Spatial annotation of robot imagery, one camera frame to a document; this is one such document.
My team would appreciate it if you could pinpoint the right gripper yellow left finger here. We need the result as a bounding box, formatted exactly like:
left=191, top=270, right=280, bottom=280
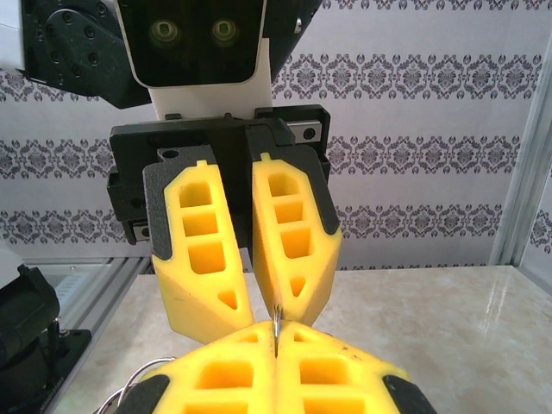
left=122, top=321, right=278, bottom=414

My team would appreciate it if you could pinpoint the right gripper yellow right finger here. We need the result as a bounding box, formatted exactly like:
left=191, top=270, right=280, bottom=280
left=274, top=321, right=437, bottom=414

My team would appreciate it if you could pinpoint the aluminium mounting rail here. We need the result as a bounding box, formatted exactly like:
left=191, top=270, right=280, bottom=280
left=23, top=256, right=156, bottom=311

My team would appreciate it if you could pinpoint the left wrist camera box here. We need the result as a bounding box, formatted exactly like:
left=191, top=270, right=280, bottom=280
left=116, top=0, right=273, bottom=121

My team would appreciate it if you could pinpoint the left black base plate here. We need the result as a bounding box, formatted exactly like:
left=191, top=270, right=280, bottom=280
left=32, top=329, right=92, bottom=414

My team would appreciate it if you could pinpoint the aluminium frame post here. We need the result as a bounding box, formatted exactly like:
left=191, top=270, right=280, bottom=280
left=489, top=42, right=552, bottom=273

